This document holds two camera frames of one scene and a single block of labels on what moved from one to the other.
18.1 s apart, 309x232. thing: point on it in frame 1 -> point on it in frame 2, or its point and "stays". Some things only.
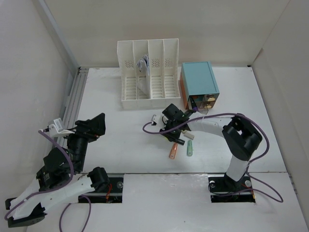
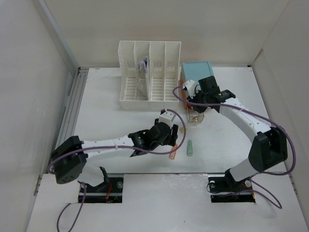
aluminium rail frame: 71,106 stays
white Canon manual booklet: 143,78 stays
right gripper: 165,124 -> 199,109
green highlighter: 189,148 stays
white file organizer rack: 164,90 stays
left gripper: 90,129 -> 171,137
